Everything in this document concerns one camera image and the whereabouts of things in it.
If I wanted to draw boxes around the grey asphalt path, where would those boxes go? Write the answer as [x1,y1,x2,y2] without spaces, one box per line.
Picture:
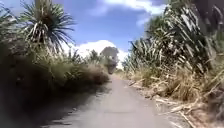
[39,73,174,128]

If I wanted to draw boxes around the distant round tree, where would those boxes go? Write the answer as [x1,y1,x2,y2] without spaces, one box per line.
[99,46,120,75]

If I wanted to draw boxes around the spiky cabbage tree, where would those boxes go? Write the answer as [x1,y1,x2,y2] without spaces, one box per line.
[18,0,78,51]

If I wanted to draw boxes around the dry fallen leaves strip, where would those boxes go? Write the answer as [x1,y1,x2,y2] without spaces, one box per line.
[128,74,224,128]

